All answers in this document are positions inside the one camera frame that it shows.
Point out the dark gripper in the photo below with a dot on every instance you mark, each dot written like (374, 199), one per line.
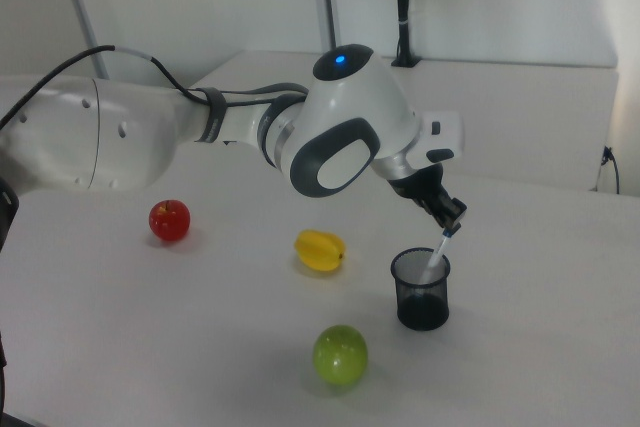
(422, 187)

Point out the white marker pen blue cap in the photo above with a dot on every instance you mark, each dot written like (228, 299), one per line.
(440, 251)

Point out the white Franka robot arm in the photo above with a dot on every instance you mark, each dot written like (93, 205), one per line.
(350, 97)

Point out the black mesh pen cup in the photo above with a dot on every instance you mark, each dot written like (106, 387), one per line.
(422, 309)

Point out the yellow starfruit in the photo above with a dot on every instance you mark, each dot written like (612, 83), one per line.
(320, 249)

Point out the green apple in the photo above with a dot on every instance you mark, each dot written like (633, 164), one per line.
(340, 354)

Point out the red apple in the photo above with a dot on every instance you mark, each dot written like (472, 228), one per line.
(169, 221)

